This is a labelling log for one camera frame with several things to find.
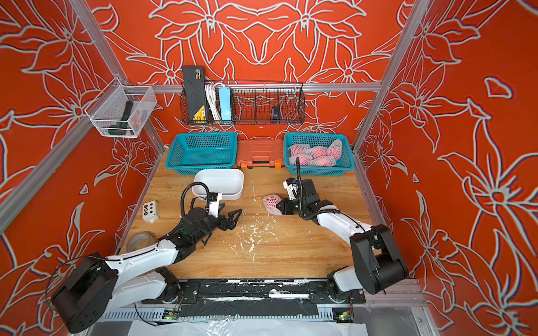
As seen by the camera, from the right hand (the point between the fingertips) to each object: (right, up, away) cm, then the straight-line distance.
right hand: (273, 205), depth 86 cm
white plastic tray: (-22, +9, +18) cm, 30 cm away
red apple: (-1, 0, +9) cm, 9 cm away
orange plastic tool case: (-7, +24, +29) cm, 38 cm away
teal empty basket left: (-45, +25, +32) cm, 61 cm away
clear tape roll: (-56, -14, 0) cm, 58 cm away
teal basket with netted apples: (+26, +23, +24) cm, 42 cm away
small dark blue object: (+1, +40, +4) cm, 41 cm away
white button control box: (-55, -3, +5) cm, 55 cm away
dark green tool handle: (-60, +32, -5) cm, 68 cm away
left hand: (-16, 0, -3) cm, 17 cm away
